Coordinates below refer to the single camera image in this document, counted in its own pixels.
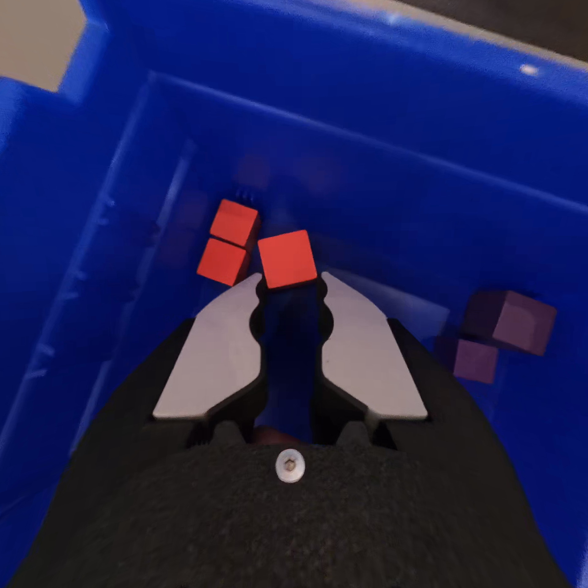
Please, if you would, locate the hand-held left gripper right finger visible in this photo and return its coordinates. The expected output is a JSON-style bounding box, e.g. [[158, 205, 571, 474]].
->
[[311, 271, 430, 445]]

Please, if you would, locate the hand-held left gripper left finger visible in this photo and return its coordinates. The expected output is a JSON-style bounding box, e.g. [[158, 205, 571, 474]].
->
[[153, 272, 269, 444]]

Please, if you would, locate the red wooden cube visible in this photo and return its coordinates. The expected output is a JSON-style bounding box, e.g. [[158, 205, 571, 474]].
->
[[196, 237, 251, 287], [209, 198, 262, 251], [257, 229, 319, 290]]

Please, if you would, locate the purple wooden cube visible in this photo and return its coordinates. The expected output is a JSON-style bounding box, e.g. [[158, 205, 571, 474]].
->
[[435, 337, 500, 385], [461, 289, 558, 357]]

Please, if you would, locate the blue plastic bin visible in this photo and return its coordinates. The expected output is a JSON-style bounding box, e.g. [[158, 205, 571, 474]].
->
[[0, 0, 588, 588]]

